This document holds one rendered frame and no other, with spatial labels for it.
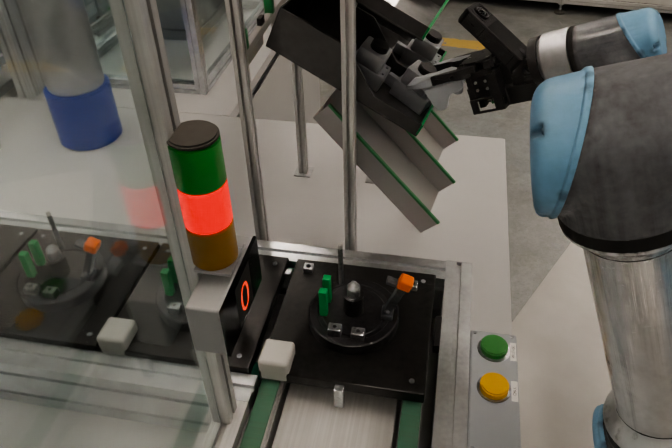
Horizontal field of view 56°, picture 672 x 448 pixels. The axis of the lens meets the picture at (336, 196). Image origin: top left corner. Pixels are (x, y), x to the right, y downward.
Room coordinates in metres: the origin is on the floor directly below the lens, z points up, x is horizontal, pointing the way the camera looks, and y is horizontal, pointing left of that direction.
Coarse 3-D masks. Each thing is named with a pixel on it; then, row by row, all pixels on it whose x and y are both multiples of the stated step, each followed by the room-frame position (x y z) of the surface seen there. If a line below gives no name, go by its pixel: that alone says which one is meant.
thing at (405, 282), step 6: (390, 276) 0.66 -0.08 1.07; (402, 276) 0.65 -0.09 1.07; (408, 276) 0.65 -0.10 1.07; (390, 282) 0.65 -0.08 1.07; (396, 282) 0.65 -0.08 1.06; (402, 282) 0.64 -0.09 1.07; (408, 282) 0.64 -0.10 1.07; (396, 288) 0.65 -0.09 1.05; (402, 288) 0.64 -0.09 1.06; (408, 288) 0.64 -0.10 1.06; (396, 294) 0.65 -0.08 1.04; (402, 294) 0.64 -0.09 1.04; (390, 300) 0.65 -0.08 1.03; (396, 300) 0.65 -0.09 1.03; (384, 306) 0.66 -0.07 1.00; (390, 306) 0.65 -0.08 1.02; (390, 312) 0.65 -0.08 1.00
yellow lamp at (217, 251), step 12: (228, 228) 0.49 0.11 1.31; (192, 240) 0.48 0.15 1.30; (204, 240) 0.48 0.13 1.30; (216, 240) 0.48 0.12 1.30; (228, 240) 0.49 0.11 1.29; (192, 252) 0.49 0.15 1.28; (204, 252) 0.48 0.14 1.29; (216, 252) 0.48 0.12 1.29; (228, 252) 0.49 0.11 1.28; (204, 264) 0.48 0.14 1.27; (216, 264) 0.48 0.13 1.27; (228, 264) 0.49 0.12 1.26
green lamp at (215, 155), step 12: (216, 144) 0.49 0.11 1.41; (180, 156) 0.48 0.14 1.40; (192, 156) 0.48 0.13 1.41; (204, 156) 0.48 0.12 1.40; (216, 156) 0.49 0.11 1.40; (180, 168) 0.48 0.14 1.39; (192, 168) 0.48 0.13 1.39; (204, 168) 0.48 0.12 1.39; (216, 168) 0.49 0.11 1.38; (180, 180) 0.48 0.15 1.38; (192, 180) 0.48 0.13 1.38; (204, 180) 0.48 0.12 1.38; (216, 180) 0.49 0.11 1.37; (192, 192) 0.48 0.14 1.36; (204, 192) 0.48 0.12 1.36
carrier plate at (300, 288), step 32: (288, 288) 0.74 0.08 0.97; (288, 320) 0.67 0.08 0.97; (416, 320) 0.66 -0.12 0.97; (320, 352) 0.60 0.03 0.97; (384, 352) 0.60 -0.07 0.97; (416, 352) 0.60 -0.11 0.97; (320, 384) 0.55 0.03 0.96; (352, 384) 0.54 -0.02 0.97; (384, 384) 0.54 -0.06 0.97; (416, 384) 0.54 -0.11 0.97
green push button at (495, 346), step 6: (486, 336) 0.62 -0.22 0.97; (492, 336) 0.62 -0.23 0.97; (498, 336) 0.62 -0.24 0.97; (486, 342) 0.61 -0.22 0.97; (492, 342) 0.61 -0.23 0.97; (498, 342) 0.61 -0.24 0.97; (504, 342) 0.61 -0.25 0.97; (480, 348) 0.61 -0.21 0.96; (486, 348) 0.60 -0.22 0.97; (492, 348) 0.60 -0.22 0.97; (498, 348) 0.60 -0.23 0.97; (504, 348) 0.60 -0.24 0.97; (486, 354) 0.59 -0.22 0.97; (492, 354) 0.59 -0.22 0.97; (498, 354) 0.59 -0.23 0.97; (504, 354) 0.59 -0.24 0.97
